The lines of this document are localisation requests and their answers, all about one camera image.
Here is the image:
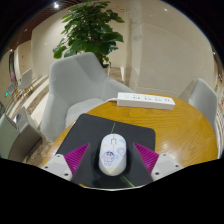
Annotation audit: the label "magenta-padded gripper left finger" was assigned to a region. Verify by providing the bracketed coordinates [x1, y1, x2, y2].
[41, 143, 91, 184]

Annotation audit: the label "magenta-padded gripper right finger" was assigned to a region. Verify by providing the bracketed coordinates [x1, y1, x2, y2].
[133, 142, 184, 184]

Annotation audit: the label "white cartoon-print computer mouse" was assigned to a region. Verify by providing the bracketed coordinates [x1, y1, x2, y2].
[97, 133, 129, 177]

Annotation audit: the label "black mouse pad green lines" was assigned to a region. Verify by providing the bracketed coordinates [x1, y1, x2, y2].
[54, 113, 157, 189]

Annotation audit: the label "grey-green armchair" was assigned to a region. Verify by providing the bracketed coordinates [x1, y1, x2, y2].
[0, 106, 44, 164]

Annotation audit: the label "white power strip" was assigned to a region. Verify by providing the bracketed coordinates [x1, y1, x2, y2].
[116, 92, 176, 111]

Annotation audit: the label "light grey shell chair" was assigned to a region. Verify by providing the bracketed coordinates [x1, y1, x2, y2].
[39, 51, 136, 143]
[187, 78, 219, 134]

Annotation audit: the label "small white distant chair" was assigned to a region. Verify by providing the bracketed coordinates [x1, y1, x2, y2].
[16, 68, 34, 94]

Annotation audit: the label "large green potted plant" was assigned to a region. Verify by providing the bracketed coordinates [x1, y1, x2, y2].
[52, 0, 126, 76]

